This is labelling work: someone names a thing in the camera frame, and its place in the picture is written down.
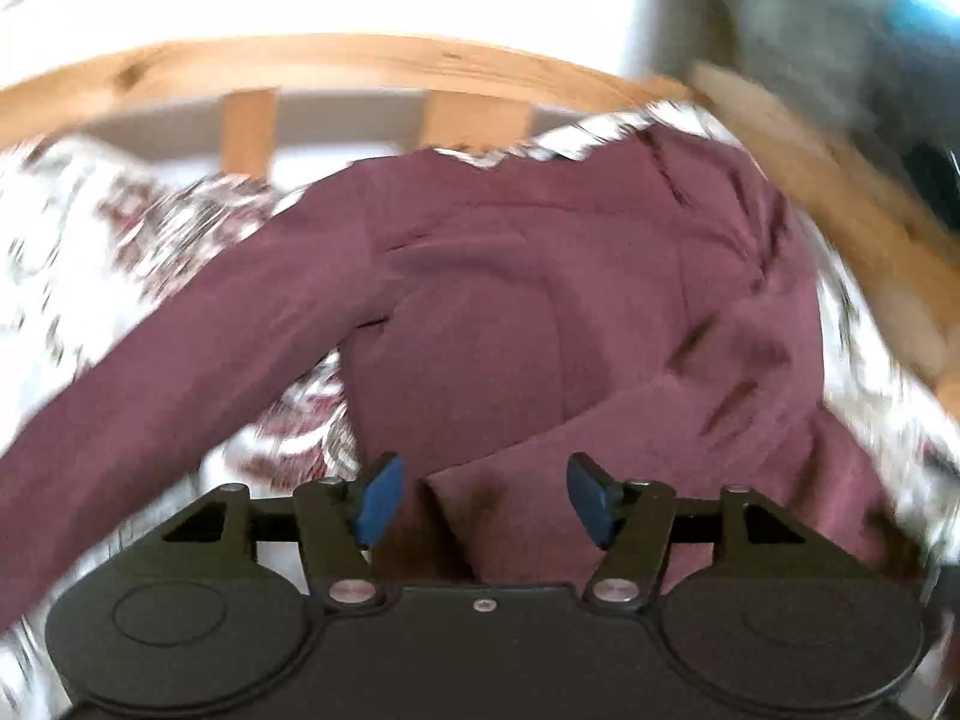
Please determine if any grey plastic-wrapped bundle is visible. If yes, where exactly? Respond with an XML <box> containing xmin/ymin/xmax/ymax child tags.
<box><xmin>693</xmin><ymin>0</ymin><xmax>960</xmax><ymax>235</ymax></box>

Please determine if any maroon long-sleeve sweater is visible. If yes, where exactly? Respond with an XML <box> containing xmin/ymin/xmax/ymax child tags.
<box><xmin>2</xmin><ymin>125</ymin><xmax>910</xmax><ymax>622</ymax></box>

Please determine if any wooden bed frame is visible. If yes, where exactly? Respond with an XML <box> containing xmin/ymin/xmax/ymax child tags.
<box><xmin>0</xmin><ymin>34</ymin><xmax>960</xmax><ymax>421</ymax></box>

